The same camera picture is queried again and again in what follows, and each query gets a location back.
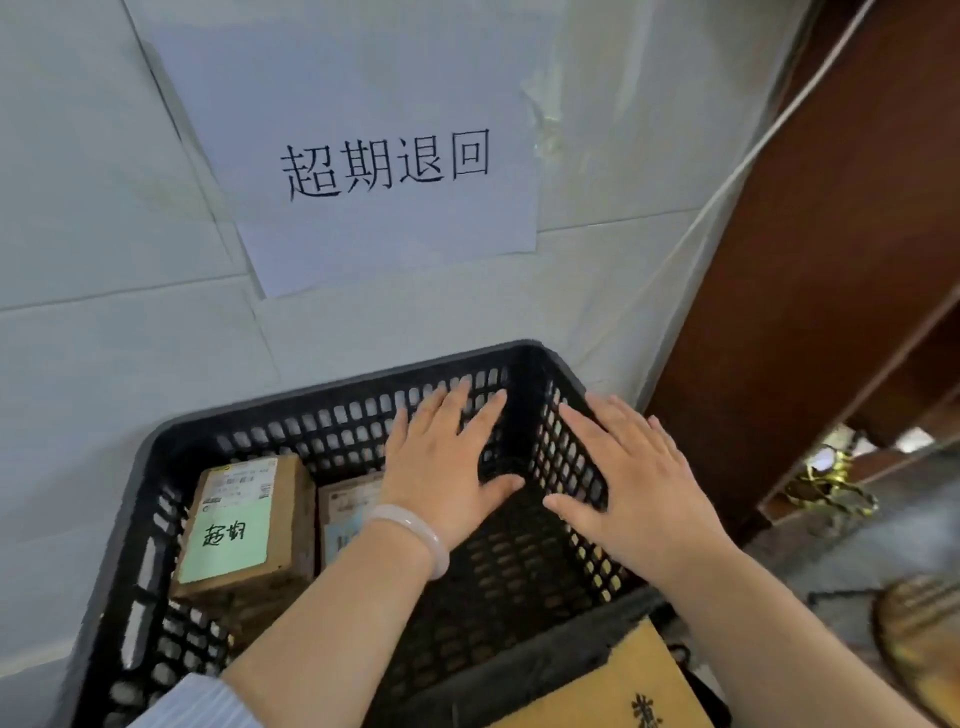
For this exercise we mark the person's left hand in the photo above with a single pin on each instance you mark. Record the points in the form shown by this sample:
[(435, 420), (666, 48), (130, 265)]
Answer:
[(435, 480)]

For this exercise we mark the gold foil ornament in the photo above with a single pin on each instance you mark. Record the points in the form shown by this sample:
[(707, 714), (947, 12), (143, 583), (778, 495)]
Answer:
[(829, 480)]

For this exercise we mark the light blue striped sleeve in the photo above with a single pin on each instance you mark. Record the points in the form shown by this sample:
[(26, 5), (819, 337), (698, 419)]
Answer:
[(202, 709)]

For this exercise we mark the person's right hand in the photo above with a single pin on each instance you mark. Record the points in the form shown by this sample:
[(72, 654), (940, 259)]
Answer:
[(652, 517)]

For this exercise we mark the box with green note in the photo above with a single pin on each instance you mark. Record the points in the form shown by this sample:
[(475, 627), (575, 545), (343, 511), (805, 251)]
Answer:
[(225, 540)]

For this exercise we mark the white paper sign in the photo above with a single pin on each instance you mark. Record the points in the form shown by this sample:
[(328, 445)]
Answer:
[(375, 225)]

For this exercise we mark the black plastic crate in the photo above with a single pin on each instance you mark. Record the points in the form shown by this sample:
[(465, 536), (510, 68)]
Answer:
[(337, 391)]

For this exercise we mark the person's right forearm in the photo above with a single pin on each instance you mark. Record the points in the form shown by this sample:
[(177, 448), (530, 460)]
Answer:
[(787, 660)]

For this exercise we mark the brown wooden cabinet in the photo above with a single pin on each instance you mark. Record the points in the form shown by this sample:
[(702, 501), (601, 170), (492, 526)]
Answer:
[(825, 262)]

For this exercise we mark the box with blue note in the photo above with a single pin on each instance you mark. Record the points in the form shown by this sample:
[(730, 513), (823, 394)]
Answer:
[(349, 499)]

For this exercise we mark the cardboard box black print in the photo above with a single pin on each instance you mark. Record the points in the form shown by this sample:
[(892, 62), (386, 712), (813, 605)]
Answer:
[(600, 690)]

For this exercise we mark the person's left forearm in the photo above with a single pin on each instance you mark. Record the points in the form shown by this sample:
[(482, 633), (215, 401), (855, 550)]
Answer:
[(322, 645)]

